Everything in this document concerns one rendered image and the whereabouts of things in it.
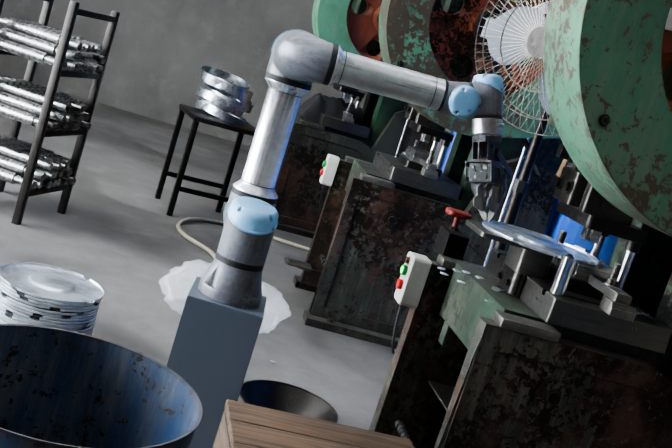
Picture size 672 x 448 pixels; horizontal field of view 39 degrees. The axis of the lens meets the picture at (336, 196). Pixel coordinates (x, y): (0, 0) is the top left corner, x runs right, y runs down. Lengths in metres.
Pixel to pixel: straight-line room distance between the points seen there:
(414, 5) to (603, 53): 1.79
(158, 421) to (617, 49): 1.05
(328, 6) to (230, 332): 3.24
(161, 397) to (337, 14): 3.77
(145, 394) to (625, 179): 0.96
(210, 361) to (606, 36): 1.12
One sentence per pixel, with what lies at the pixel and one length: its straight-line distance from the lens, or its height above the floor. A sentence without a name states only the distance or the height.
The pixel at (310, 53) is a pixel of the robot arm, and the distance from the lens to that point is 2.13.
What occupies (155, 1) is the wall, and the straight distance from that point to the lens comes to 8.71.
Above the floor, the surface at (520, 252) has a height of 0.75.
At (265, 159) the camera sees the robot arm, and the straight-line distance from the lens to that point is 2.28.
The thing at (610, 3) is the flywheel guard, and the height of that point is 1.30.
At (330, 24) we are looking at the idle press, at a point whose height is 1.20.
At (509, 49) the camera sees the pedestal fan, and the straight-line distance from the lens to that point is 3.18.
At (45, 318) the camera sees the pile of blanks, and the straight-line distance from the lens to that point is 2.62.
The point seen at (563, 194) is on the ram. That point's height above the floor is 0.91.
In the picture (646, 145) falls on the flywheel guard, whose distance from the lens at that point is 1.86.
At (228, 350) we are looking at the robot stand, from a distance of 2.19.
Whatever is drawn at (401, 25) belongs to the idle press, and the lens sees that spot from 3.51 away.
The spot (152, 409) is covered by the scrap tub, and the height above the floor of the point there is 0.40.
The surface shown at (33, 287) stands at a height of 0.23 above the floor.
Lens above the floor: 1.07
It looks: 8 degrees down
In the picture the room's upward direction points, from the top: 18 degrees clockwise
